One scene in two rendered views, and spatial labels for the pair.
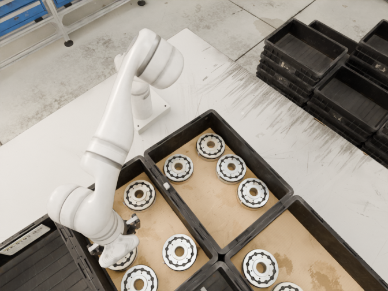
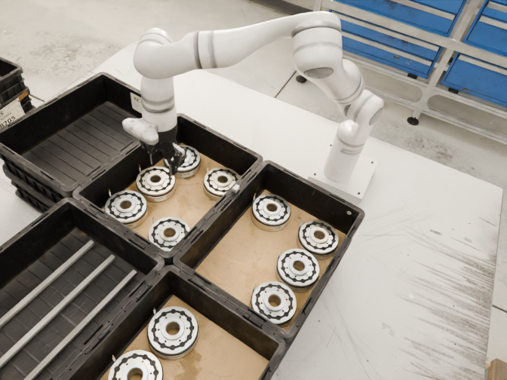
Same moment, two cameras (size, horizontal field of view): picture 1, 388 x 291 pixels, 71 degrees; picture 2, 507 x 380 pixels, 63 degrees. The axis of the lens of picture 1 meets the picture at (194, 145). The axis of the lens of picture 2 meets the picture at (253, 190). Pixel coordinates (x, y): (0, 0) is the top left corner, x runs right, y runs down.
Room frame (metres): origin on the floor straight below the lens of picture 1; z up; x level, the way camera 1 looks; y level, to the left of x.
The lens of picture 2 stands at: (0.03, -0.55, 1.72)
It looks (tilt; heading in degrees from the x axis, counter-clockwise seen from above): 49 degrees down; 64
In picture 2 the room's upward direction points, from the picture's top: 10 degrees clockwise
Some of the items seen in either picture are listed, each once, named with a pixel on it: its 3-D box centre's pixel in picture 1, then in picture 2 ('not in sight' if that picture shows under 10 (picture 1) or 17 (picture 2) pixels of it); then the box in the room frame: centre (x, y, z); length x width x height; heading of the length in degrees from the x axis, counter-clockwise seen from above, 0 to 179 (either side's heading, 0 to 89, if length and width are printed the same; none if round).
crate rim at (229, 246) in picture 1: (215, 173); (275, 237); (0.34, -0.07, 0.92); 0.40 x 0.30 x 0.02; 39
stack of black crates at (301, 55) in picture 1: (293, 71); not in sight; (1.31, -0.65, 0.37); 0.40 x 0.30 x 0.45; 45
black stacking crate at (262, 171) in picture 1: (214, 179); (271, 249); (0.34, -0.07, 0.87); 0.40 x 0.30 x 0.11; 39
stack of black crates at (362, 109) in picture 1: (343, 111); not in sight; (1.03, -0.94, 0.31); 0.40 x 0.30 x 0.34; 45
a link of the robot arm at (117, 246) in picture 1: (107, 232); (153, 114); (0.11, 0.18, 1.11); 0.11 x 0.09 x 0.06; 37
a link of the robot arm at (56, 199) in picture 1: (84, 212); (156, 69); (0.13, 0.20, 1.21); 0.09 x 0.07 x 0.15; 70
